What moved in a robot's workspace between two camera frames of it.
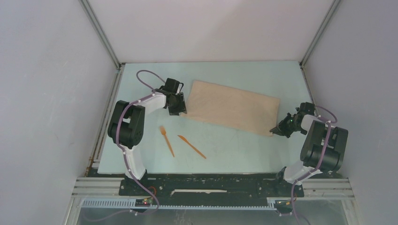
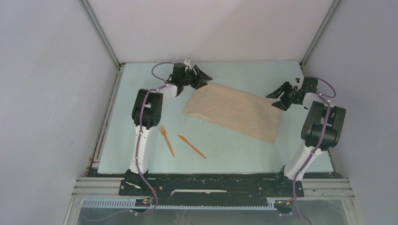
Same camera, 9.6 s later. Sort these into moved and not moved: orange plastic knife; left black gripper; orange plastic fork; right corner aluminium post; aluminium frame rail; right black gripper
Moved: left black gripper; right black gripper
Not moved: aluminium frame rail; orange plastic knife; orange plastic fork; right corner aluminium post
